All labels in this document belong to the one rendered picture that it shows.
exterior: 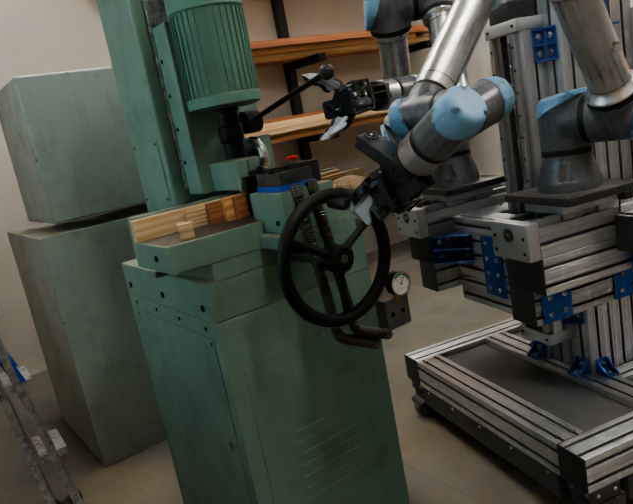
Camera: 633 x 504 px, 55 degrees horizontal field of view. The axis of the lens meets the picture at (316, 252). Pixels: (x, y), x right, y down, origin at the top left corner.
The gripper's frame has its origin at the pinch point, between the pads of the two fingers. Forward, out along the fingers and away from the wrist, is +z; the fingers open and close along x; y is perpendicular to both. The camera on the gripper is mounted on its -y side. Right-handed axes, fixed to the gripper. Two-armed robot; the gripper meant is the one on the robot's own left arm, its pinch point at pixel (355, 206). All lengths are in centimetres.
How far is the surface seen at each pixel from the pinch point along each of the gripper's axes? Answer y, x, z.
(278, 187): -13.1, -6.6, 11.0
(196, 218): -20.8, -16.3, 33.4
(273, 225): -7.9, -7.7, 18.2
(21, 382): -16, -56, 106
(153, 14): -72, -7, 23
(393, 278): 11.4, 21.4, 27.0
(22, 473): -1, -60, 180
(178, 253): -9.6, -28.6, 22.1
